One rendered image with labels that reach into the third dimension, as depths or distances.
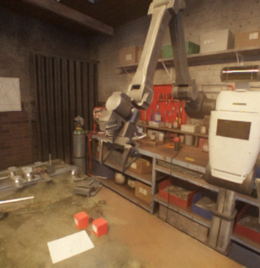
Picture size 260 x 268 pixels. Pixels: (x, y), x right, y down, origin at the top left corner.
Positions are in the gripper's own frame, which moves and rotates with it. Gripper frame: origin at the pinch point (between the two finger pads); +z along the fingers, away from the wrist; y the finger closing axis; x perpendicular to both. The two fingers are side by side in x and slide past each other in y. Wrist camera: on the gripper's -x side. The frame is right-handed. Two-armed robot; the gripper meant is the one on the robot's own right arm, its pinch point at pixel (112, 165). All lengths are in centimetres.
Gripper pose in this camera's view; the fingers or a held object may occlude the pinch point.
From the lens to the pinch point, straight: 59.7
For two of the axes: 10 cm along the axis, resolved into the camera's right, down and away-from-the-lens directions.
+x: 5.6, 3.8, 7.3
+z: -3.5, 9.1, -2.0
